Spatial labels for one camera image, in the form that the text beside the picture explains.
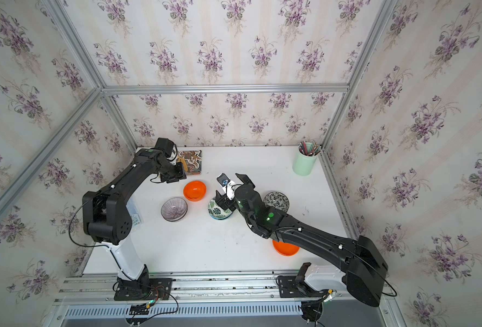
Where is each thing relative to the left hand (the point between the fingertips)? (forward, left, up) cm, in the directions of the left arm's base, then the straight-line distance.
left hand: (186, 178), depth 91 cm
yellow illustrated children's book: (+21, +3, -12) cm, 25 cm away
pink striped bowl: (-11, +6, -9) cm, 15 cm away
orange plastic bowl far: (-1, -2, -10) cm, 10 cm away
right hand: (-11, -21, +13) cm, 27 cm away
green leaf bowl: (-11, -14, -10) cm, 20 cm away
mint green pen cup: (+11, -57, +1) cm, 58 cm away
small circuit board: (-47, +11, -15) cm, 51 cm away
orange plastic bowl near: (-28, -43, -11) cm, 52 cm away
